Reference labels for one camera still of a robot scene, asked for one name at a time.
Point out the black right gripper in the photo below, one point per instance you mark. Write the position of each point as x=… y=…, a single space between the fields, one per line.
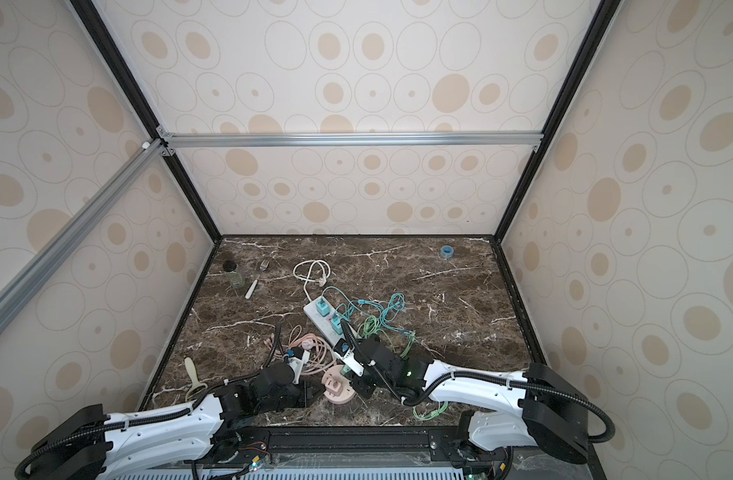
x=362 y=391

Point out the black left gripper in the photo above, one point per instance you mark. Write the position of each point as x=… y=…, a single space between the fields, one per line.
x=304 y=389

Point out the pink charger plug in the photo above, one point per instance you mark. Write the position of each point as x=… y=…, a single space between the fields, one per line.
x=333 y=380

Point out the teal charger plug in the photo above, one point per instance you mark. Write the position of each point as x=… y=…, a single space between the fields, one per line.
x=323 y=307

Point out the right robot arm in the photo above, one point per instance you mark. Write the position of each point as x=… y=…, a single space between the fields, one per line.
x=531 y=408

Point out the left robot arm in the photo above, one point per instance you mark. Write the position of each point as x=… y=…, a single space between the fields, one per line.
x=93 y=444

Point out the round pink power socket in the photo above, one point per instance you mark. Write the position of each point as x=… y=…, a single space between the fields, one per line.
x=344 y=397

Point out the white colourful power strip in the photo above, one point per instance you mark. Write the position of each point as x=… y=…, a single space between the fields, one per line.
x=329 y=322

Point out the cream spatula at edge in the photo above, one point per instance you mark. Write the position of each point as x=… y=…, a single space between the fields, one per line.
x=197 y=386

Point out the blue tape roll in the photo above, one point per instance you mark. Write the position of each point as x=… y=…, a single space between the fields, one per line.
x=447 y=252

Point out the glass spice jar black lid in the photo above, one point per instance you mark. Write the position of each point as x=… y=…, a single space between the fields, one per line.
x=233 y=274

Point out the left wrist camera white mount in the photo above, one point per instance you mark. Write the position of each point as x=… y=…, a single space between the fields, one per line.
x=297 y=358

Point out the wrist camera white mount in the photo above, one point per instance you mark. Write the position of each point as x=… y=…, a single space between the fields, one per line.
x=344 y=353
x=297 y=358

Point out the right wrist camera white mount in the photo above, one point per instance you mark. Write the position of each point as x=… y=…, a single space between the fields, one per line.
x=344 y=353

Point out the aluminium frame crossbar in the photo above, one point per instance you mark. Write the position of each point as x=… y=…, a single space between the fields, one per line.
x=360 y=139

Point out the aluminium frame left bar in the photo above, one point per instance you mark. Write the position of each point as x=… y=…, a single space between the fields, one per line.
x=23 y=287

